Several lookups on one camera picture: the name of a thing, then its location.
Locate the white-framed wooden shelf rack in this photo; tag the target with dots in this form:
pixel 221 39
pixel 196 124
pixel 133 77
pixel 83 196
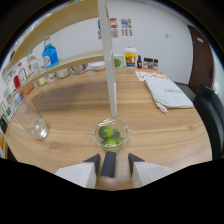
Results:
pixel 108 60

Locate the yellow jar red cap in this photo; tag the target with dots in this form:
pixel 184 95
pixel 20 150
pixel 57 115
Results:
pixel 130 58

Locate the small dark spice jar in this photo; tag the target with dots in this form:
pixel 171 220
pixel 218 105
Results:
pixel 145 63
pixel 155 64
pixel 150 63

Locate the blue liquid bottle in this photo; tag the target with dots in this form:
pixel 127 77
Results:
pixel 50 55

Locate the multicoloured wall poster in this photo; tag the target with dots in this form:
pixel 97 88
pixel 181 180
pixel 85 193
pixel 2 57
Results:
pixel 126 26

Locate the clear bottle orange cap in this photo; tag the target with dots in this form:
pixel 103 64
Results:
pixel 22 74

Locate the whole green lime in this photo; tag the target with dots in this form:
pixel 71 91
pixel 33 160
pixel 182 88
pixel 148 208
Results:
pixel 110 142
pixel 105 132

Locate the clear drinking glass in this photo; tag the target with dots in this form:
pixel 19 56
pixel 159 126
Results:
pixel 31 121

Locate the white fabric pouch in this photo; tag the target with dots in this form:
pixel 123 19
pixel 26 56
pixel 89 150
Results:
pixel 168 95

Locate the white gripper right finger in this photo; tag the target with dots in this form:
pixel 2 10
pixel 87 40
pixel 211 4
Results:
pixel 148 172

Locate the blue wall poster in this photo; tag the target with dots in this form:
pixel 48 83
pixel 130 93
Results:
pixel 99 29

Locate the dark sauce bottle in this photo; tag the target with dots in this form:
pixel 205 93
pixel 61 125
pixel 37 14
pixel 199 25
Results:
pixel 139 62

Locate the black chair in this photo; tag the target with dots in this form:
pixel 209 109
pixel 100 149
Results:
pixel 211 123

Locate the patterned ceramic bowl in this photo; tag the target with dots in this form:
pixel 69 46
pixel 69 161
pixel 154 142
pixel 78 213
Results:
pixel 63 72

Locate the orange printed paper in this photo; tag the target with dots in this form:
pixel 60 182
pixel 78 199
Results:
pixel 148 74

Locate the red wall poster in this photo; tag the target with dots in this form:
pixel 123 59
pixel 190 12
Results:
pixel 113 27

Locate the dark brown door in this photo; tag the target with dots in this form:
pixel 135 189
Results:
pixel 200 56

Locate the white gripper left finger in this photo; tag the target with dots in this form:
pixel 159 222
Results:
pixel 80 173

